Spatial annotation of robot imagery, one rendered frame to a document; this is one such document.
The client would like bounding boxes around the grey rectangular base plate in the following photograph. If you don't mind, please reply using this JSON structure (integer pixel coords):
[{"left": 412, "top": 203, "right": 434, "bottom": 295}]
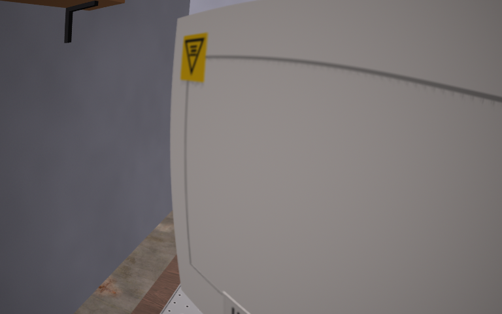
[{"left": 160, "top": 284, "right": 203, "bottom": 314}]

